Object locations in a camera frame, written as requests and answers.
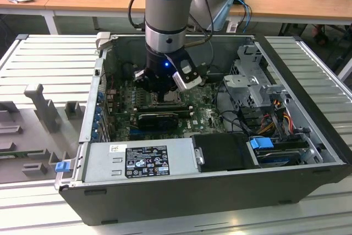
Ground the CPU socket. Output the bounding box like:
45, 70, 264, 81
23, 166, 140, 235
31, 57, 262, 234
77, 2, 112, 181
148, 91, 185, 107

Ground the black RAM slot bank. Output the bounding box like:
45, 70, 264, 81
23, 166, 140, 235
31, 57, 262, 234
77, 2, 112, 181
136, 103, 195, 117

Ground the black graphics card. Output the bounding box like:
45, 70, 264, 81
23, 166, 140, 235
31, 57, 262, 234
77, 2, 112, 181
137, 112, 179, 131

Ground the green motherboard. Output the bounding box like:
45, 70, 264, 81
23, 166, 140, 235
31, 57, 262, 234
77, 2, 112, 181
106, 76, 229, 141

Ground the grey metal drive cage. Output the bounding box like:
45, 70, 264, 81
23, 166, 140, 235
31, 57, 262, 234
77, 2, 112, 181
222, 43, 293, 110

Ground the pale blue teach pendant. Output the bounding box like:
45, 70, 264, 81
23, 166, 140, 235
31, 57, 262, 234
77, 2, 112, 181
206, 0, 235, 32

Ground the black plastic shroud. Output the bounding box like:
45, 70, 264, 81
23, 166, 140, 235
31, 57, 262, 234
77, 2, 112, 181
191, 133, 261, 173

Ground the grey power supply unit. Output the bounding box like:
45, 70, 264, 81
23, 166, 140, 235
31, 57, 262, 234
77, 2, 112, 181
81, 138, 199, 183

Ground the blue disk carrier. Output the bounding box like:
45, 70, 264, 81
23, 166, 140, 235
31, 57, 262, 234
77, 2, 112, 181
249, 136, 274, 154

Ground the black open PC case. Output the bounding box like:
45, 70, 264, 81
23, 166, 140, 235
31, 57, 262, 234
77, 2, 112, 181
54, 32, 352, 227

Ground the blue case latch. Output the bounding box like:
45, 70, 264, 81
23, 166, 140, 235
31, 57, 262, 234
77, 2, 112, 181
55, 161, 70, 173

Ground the grey parts rack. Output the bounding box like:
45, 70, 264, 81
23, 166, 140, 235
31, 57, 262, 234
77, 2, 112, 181
0, 83, 86, 185

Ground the hard disk drive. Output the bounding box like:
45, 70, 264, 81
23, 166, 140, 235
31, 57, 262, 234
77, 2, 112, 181
255, 149, 301, 168

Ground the green RAM stick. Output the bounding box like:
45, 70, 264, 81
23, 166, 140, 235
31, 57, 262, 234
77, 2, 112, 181
0, 150, 45, 159

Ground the person's foot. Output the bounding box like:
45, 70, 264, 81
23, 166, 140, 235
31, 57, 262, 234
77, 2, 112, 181
311, 24, 331, 45

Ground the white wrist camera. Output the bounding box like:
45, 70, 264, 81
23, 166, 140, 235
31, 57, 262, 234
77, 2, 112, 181
170, 58, 204, 92

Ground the blue cable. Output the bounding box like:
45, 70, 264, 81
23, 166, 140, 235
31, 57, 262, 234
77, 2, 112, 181
233, 0, 253, 34

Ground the red yellow wire bundle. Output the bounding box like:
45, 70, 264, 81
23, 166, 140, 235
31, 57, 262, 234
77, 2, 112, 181
258, 107, 295, 137

